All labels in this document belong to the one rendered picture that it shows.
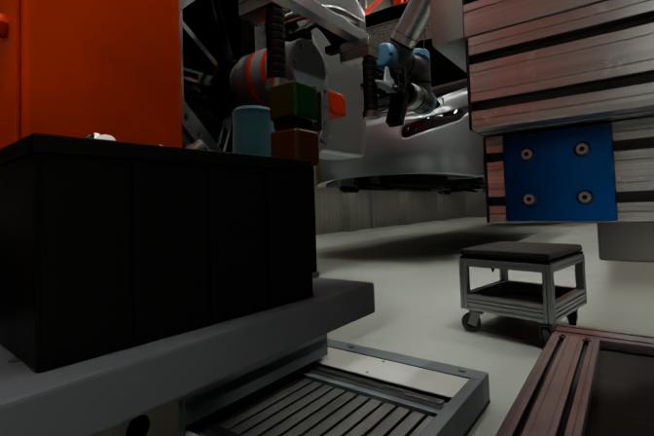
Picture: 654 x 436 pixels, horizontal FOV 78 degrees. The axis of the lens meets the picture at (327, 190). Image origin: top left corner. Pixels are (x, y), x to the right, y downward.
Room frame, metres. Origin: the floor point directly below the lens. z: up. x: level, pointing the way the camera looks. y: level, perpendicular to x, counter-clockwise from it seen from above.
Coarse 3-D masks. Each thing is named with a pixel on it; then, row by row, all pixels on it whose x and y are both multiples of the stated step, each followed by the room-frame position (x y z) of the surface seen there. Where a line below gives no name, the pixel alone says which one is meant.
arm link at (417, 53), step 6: (414, 54) 1.19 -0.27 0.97; (420, 54) 1.22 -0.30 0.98; (426, 54) 1.22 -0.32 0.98; (420, 60) 1.20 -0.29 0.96; (426, 60) 1.22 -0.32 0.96; (414, 66) 1.18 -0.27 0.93; (420, 66) 1.20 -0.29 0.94; (426, 66) 1.22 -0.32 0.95; (414, 72) 1.20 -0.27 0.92; (420, 72) 1.21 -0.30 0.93; (426, 72) 1.22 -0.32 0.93; (414, 78) 1.22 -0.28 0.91; (420, 78) 1.22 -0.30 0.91; (426, 78) 1.22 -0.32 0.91
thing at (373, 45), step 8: (360, 40) 1.00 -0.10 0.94; (368, 40) 0.99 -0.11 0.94; (344, 48) 1.03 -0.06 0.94; (352, 48) 1.02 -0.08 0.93; (360, 48) 1.00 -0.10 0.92; (368, 48) 0.99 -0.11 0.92; (376, 48) 1.02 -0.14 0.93; (344, 56) 1.03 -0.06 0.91; (352, 56) 1.02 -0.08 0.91; (360, 56) 1.01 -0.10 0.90; (368, 56) 1.00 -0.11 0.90; (376, 56) 1.02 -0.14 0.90; (344, 64) 1.06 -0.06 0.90; (352, 64) 1.06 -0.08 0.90; (360, 64) 1.06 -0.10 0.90
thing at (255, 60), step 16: (288, 48) 0.88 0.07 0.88; (304, 48) 0.91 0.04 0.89; (240, 64) 0.96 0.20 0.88; (256, 64) 0.92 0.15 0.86; (288, 64) 0.87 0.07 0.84; (304, 64) 0.91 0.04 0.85; (320, 64) 0.95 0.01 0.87; (240, 80) 0.96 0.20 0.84; (256, 80) 0.93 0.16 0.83; (288, 80) 0.89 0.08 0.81; (304, 80) 0.90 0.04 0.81; (320, 80) 0.95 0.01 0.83; (240, 96) 0.98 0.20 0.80; (256, 96) 0.96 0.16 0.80
